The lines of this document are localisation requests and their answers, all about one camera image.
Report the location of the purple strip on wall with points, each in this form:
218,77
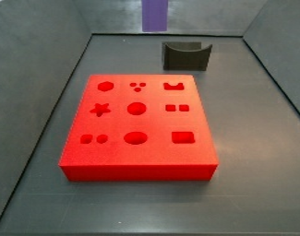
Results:
154,12

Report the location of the black curved cradle block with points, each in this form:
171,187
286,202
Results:
185,55

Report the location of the red shape sorter block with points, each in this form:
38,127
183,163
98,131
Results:
139,130

